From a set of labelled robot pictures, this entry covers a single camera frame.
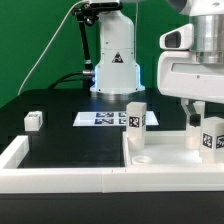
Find white cable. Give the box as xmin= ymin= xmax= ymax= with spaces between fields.
xmin=17 ymin=0 xmax=88 ymax=97

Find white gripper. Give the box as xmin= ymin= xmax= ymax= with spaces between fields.
xmin=157 ymin=24 xmax=224 ymax=127

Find white marker sheet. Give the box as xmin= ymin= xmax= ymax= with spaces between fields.
xmin=72 ymin=111 xmax=160 ymax=127

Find black cables at base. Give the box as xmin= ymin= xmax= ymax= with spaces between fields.
xmin=48 ymin=69 xmax=96 ymax=90

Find white U-shaped fence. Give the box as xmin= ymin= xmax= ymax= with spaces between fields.
xmin=0 ymin=136 xmax=224 ymax=194

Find white square tabletop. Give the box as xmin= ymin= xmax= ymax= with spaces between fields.
xmin=123 ymin=131 xmax=224 ymax=167

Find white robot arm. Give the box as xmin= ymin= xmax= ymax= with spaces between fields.
xmin=89 ymin=0 xmax=224 ymax=104

